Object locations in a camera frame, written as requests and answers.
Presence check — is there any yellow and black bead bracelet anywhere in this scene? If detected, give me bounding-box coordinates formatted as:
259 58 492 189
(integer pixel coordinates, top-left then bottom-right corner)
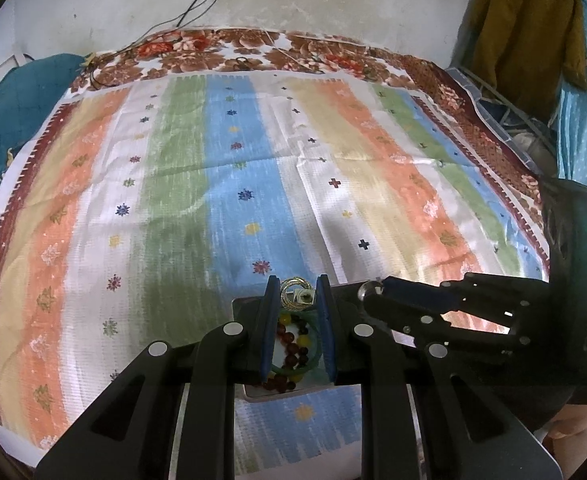
278 312 314 361

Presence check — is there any dark red bead bracelet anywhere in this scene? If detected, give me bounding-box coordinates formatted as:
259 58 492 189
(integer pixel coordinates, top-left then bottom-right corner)
260 322 310 392

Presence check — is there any square jewelry tray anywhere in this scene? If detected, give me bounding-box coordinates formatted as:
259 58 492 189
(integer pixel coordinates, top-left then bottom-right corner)
230 282 369 404

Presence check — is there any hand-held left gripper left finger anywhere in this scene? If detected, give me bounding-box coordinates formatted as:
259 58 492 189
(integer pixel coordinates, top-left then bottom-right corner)
33 275 281 480

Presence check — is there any person's right forearm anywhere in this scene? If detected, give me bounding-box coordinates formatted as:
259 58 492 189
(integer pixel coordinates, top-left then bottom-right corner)
543 400 587 468

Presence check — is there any striped patterned cloth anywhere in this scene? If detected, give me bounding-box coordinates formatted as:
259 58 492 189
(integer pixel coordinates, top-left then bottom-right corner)
0 72 551 478

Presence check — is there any teal cloth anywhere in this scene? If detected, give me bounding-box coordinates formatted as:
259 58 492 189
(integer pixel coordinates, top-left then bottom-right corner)
0 52 86 201

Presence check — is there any clear plastic basket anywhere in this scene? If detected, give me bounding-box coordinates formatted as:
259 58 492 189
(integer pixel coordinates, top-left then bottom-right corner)
446 65 561 176

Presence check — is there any gold ornate ring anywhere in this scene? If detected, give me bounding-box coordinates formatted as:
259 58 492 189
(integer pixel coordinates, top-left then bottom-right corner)
279 276 319 309

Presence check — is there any mustard yellow garment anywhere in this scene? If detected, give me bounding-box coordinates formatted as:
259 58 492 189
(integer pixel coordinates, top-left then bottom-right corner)
466 0 587 126

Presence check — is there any black cable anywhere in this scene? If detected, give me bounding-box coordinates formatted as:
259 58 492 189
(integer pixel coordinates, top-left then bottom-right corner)
113 0 234 61

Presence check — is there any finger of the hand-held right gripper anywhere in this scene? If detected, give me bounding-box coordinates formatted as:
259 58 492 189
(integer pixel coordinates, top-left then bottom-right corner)
362 287 534 366
381 272 554 333

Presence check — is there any small silver ring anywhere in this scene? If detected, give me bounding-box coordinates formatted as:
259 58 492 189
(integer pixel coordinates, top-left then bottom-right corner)
357 281 385 302

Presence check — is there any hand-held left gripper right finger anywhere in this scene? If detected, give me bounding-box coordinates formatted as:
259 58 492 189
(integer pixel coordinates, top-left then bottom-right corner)
316 273 564 480

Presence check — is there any green jade bangle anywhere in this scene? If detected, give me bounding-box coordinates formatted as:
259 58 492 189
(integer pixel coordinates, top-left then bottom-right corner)
267 310 324 386

